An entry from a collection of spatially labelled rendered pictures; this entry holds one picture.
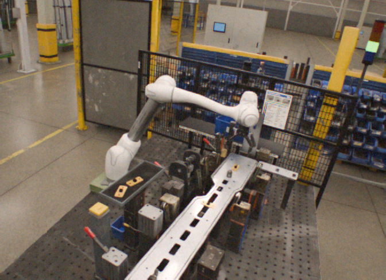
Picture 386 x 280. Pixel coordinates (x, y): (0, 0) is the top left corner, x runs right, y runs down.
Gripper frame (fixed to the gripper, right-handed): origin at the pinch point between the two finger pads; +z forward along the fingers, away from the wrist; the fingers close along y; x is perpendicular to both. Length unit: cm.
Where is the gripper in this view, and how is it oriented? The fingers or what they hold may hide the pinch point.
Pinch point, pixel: (238, 151)
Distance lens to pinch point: 192.7
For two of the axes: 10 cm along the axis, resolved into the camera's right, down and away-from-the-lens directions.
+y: 8.9, 2.8, -3.6
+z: -1.0, 8.9, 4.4
